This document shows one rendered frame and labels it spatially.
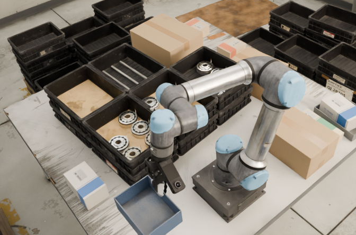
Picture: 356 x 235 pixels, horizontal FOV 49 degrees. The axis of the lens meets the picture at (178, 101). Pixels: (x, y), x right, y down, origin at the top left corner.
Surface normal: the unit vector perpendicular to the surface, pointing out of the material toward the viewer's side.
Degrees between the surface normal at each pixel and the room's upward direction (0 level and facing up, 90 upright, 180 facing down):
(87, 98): 0
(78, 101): 0
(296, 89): 81
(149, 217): 1
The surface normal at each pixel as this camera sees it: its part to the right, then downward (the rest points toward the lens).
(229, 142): -0.17, -0.81
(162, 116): 0.04, -0.79
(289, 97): 0.52, 0.41
